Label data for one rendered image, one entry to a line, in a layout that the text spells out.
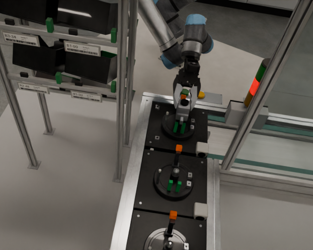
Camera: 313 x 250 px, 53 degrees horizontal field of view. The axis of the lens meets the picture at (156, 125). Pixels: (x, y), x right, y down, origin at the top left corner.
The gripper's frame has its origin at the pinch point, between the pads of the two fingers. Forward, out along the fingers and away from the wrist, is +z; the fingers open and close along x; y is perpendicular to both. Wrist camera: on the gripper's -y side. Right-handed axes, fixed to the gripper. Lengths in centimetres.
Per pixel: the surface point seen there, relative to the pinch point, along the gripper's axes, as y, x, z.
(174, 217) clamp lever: -22.0, 0.1, 35.8
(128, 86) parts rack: -9.2, 20.3, -2.3
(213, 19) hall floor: 247, -41, -151
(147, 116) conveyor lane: 14.5, 13.2, 4.1
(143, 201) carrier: -9.2, 9.5, 34.8
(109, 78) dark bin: -26.1, 24.3, -0.3
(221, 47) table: 66, -23, -49
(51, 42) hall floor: 190, 124, -74
